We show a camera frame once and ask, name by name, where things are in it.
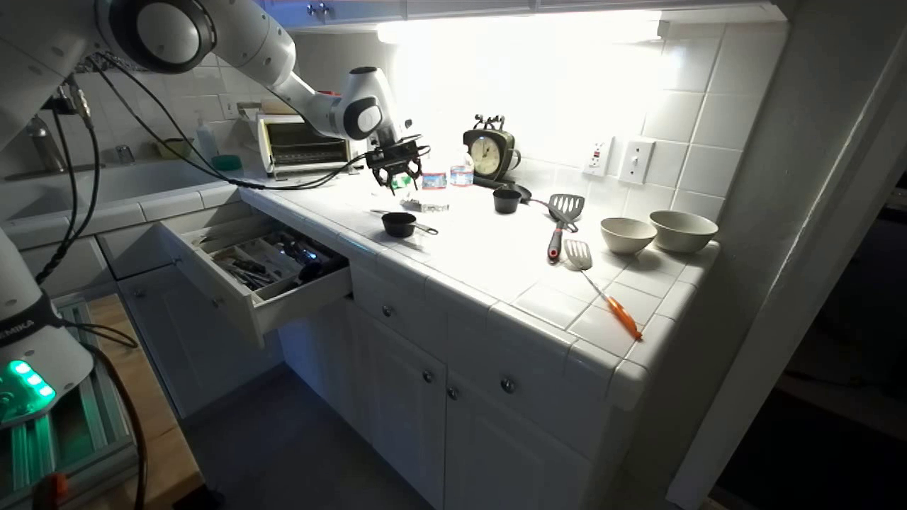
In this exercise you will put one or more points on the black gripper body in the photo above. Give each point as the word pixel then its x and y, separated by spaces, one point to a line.
pixel 395 156

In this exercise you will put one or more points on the silver metal spoon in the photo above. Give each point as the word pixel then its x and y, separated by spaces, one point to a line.
pixel 411 198

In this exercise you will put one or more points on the silver metal fork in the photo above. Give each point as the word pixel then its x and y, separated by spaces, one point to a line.
pixel 430 208

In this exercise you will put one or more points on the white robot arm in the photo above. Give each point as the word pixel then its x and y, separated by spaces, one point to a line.
pixel 236 32

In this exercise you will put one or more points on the clear plastic container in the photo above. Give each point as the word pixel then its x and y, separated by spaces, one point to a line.
pixel 430 182

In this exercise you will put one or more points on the small black cup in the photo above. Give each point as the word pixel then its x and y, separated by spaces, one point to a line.
pixel 506 198
pixel 396 225

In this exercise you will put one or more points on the clear water bottle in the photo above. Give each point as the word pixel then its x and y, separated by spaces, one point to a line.
pixel 459 173

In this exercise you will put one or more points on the small gray metal piece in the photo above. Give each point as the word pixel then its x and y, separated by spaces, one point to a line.
pixel 426 228

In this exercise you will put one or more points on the dark ornate table clock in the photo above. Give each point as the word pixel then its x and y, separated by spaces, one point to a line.
pixel 487 154

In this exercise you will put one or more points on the toaster oven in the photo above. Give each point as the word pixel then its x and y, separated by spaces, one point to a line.
pixel 299 143

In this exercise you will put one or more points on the round metal cabinet knob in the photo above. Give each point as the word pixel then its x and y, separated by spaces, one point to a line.
pixel 508 382
pixel 454 391
pixel 426 375
pixel 385 310

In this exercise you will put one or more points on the white cutlery organizer tray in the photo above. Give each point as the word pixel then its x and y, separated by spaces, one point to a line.
pixel 263 263

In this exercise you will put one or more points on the white open drawer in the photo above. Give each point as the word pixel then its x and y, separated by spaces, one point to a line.
pixel 293 304

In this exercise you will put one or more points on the upper cabinet metal knob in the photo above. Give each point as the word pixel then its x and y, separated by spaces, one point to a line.
pixel 320 8

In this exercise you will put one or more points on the green sponge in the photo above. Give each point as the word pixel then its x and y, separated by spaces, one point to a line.
pixel 228 163

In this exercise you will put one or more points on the white upper cabinet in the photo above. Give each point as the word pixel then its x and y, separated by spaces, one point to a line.
pixel 470 7

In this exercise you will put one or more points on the under cabinet light strip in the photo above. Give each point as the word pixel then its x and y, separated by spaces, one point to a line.
pixel 518 29

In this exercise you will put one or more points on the white oval utensil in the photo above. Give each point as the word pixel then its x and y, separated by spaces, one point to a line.
pixel 575 252

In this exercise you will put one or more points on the small yellow bowl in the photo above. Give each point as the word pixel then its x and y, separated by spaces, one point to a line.
pixel 174 148

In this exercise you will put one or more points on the small beige ceramic bowl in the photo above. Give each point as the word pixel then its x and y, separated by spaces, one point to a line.
pixel 626 232

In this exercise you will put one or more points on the large beige ceramic bowl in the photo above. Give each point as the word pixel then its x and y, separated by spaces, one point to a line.
pixel 683 229

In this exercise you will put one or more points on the white base cabinet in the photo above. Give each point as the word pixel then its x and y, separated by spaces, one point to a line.
pixel 528 442

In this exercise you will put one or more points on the white sink basin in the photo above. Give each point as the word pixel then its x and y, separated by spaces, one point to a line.
pixel 36 197

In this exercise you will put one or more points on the teal slatted cart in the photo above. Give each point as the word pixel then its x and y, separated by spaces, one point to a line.
pixel 93 428

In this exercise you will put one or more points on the white device green light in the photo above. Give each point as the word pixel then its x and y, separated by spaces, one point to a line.
pixel 36 357

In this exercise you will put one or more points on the red round knob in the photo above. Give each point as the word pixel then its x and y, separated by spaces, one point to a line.
pixel 48 490

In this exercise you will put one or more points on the white wall switch plate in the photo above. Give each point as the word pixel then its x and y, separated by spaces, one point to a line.
pixel 596 156

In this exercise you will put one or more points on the white wall outlet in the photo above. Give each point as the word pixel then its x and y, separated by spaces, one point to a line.
pixel 634 163

